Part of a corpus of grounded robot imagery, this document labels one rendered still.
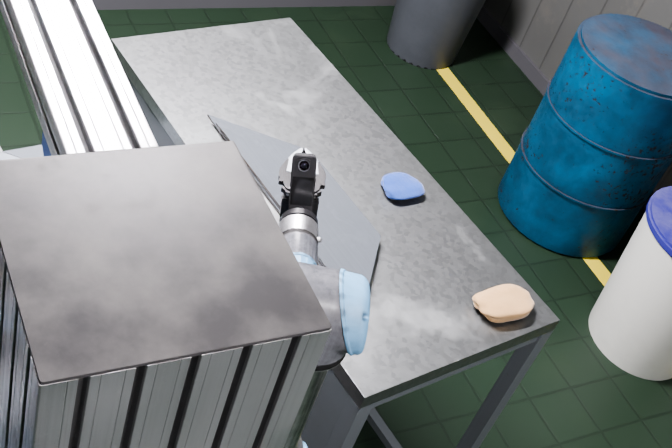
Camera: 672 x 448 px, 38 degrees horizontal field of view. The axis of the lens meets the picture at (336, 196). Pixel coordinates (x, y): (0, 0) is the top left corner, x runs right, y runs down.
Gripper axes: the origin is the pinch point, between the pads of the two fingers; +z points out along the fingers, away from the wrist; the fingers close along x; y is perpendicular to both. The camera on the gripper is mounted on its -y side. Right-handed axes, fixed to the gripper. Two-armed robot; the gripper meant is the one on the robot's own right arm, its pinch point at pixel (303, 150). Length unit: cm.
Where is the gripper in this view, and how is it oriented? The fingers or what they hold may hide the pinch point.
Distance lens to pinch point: 193.7
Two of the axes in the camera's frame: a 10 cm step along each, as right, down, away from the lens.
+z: 0.1, -6.6, 7.5
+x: 9.9, 1.0, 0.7
